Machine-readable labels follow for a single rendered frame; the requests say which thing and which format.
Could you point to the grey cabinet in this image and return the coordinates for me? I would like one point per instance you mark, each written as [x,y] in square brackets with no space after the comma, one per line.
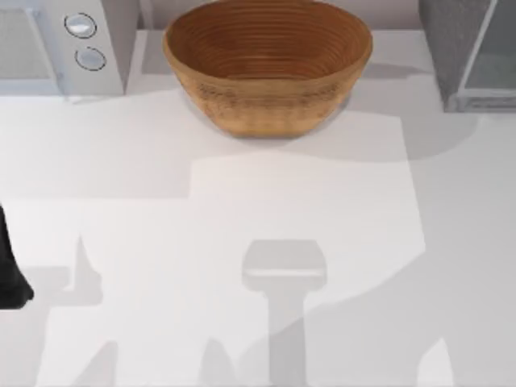
[455,52]

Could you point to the round microwave knob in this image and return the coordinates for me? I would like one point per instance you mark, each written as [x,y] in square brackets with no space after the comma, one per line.
[80,25]
[90,58]

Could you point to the brown woven basket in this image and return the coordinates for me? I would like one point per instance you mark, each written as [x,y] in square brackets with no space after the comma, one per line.
[266,72]

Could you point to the pale microwave oven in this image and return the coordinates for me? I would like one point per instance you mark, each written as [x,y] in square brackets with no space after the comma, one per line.
[48,48]

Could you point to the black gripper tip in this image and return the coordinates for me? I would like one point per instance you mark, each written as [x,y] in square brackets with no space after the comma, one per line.
[10,278]

